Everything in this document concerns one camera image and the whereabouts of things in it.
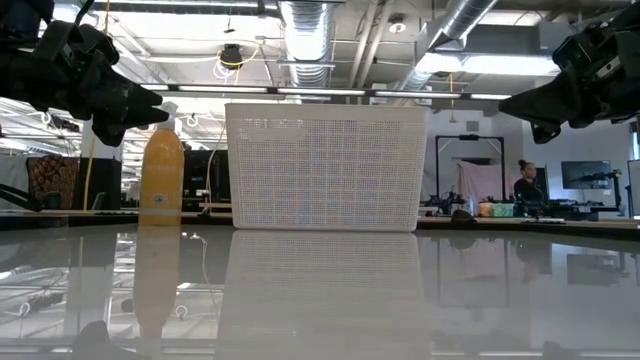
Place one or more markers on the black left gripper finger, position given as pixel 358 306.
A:
pixel 142 96
pixel 125 122

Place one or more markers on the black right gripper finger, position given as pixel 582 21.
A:
pixel 545 135
pixel 540 105

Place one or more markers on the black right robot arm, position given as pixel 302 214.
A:
pixel 630 12

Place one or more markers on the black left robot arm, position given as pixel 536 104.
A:
pixel 20 12

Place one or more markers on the white perforated laundry basket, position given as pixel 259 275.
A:
pixel 325 170

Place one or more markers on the black computer monitor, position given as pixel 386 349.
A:
pixel 585 172

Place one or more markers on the person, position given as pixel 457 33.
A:
pixel 527 187

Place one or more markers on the orange spray bottle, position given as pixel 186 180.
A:
pixel 161 175

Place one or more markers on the black cabinet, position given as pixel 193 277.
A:
pixel 102 182

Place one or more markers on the pink hanging cloth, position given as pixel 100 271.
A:
pixel 480 180

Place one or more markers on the black equipment box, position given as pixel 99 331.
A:
pixel 195 175

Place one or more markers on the green and white box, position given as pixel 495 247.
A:
pixel 496 209

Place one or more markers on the red patterned cloth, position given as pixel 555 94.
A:
pixel 52 177

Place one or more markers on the black round ceiling device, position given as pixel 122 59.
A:
pixel 231 55

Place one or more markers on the light wooden desk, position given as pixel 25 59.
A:
pixel 65 212

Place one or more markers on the black chair armrest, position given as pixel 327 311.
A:
pixel 20 197

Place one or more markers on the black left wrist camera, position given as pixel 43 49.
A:
pixel 80 42

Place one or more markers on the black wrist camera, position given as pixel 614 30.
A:
pixel 575 50
pixel 80 42

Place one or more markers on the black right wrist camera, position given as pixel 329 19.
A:
pixel 575 50

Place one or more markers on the black metal rack frame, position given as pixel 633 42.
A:
pixel 470 136

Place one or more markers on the silver ribbed ventilation duct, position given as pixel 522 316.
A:
pixel 306 40

